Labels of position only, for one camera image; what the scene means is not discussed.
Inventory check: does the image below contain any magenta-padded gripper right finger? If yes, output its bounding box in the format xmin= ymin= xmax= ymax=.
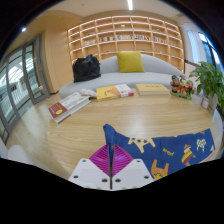
xmin=111 ymin=144 xmax=155 ymax=191

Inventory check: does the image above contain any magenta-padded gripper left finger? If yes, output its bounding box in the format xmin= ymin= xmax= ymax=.
xmin=68 ymin=144 xmax=111 ymax=191

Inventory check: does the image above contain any blue printed towel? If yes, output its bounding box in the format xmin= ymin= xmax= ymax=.
xmin=102 ymin=123 xmax=216 ymax=181

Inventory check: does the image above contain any yellow book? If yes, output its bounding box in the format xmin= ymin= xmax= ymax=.
xmin=95 ymin=85 xmax=122 ymax=102

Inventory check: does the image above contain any small white booklet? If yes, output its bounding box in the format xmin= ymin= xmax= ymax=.
xmin=79 ymin=88 xmax=99 ymax=99

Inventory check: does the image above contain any tan flat book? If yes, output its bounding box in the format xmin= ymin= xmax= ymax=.
xmin=134 ymin=83 xmax=171 ymax=96

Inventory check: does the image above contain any grey curved sofa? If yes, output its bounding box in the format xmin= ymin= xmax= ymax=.
xmin=58 ymin=53 xmax=188 ymax=100

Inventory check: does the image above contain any black bag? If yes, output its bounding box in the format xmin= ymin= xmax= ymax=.
xmin=72 ymin=54 xmax=102 ymax=84

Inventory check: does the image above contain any colourful doll figurine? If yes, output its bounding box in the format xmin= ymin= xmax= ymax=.
xmin=169 ymin=74 xmax=197 ymax=101

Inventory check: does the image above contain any yellow cushion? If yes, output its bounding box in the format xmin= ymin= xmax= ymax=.
xmin=115 ymin=51 xmax=147 ymax=74

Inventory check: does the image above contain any small white cup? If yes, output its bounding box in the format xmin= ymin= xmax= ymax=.
xmin=200 ymin=96 xmax=211 ymax=110

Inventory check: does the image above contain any glass door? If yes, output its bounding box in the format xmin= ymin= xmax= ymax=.
xmin=0 ymin=35 xmax=51 ymax=145

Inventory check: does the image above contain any green potted plant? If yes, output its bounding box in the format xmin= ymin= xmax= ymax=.
xmin=188 ymin=61 xmax=224 ymax=113

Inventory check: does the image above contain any window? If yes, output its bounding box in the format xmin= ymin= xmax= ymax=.
xmin=186 ymin=29 xmax=223 ymax=75

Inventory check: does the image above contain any wooden wall shelf unit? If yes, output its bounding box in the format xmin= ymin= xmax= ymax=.
xmin=67 ymin=15 xmax=185 ymax=72

